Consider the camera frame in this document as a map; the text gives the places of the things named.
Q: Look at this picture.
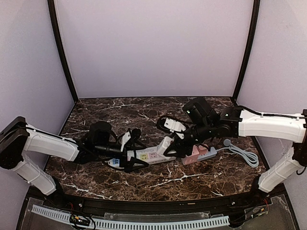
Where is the black front table rail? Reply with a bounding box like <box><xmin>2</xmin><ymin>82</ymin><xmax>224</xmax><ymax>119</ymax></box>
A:
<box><xmin>33</xmin><ymin>189</ymin><xmax>271</xmax><ymax>216</ymax></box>

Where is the black frame post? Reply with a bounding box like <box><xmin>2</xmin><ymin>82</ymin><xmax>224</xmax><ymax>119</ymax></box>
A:
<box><xmin>47</xmin><ymin>0</ymin><xmax>79</xmax><ymax>103</ymax></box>
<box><xmin>232</xmin><ymin>0</ymin><xmax>260</xmax><ymax>102</ymax></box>

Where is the grey power strip cable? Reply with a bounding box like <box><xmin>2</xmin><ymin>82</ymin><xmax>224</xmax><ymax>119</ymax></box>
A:
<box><xmin>215</xmin><ymin>138</ymin><xmax>260</xmax><ymax>168</ymax></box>

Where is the grey-blue power strip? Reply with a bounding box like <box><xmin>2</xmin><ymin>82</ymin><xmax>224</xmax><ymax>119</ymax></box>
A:
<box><xmin>181</xmin><ymin>147</ymin><xmax>218</xmax><ymax>166</ymax></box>

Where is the white cube socket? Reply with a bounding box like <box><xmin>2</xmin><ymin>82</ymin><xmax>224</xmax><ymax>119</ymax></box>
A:
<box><xmin>157</xmin><ymin>137</ymin><xmax>174</xmax><ymax>156</ymax></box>

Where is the white slotted cable duct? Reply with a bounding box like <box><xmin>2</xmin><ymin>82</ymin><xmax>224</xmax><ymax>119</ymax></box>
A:
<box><xmin>31</xmin><ymin>205</ymin><xmax>230</xmax><ymax>230</ymax></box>

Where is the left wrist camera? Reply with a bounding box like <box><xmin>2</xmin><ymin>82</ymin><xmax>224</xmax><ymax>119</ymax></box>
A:
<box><xmin>120</xmin><ymin>128</ymin><xmax>144</xmax><ymax>152</ymax></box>

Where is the left black frame post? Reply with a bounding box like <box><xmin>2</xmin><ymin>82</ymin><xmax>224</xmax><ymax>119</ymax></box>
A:
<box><xmin>47</xmin><ymin>0</ymin><xmax>79</xmax><ymax>103</ymax></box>

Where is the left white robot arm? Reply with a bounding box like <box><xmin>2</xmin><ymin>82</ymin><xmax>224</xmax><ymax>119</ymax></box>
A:
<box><xmin>0</xmin><ymin>116</ymin><xmax>149</xmax><ymax>196</ymax></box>

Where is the right black frame post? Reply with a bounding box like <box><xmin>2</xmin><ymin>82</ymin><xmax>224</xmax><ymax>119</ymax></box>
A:
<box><xmin>232</xmin><ymin>0</ymin><xmax>260</xmax><ymax>102</ymax></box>

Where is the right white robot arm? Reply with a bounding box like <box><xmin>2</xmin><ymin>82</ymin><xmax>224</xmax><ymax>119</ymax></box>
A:
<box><xmin>163</xmin><ymin>98</ymin><xmax>307</xmax><ymax>193</ymax></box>

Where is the small pink plug adapter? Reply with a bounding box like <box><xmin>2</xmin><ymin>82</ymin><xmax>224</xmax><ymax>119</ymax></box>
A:
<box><xmin>197</xmin><ymin>144</ymin><xmax>209</xmax><ymax>156</ymax></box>

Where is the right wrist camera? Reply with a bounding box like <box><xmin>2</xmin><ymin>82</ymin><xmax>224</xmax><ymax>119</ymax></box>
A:
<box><xmin>156</xmin><ymin>116</ymin><xmax>187</xmax><ymax>133</ymax></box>

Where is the small circuit board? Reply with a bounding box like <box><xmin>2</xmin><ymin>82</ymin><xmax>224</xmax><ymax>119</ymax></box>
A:
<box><xmin>69</xmin><ymin>215</ymin><xmax>91</xmax><ymax>226</ymax></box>

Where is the large pink cube socket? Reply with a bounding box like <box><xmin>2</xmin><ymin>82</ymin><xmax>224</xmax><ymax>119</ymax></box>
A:
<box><xmin>181</xmin><ymin>145</ymin><xmax>199</xmax><ymax>165</ymax></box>

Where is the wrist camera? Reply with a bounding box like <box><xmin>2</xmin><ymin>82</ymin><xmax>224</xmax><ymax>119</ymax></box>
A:
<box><xmin>156</xmin><ymin>116</ymin><xmax>187</xmax><ymax>133</ymax></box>
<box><xmin>120</xmin><ymin>128</ymin><xmax>144</xmax><ymax>152</ymax></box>

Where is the white multicolour power strip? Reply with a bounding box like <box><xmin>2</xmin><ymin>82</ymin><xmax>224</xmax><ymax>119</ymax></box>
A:
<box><xmin>108</xmin><ymin>147</ymin><xmax>176</xmax><ymax>168</ymax></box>

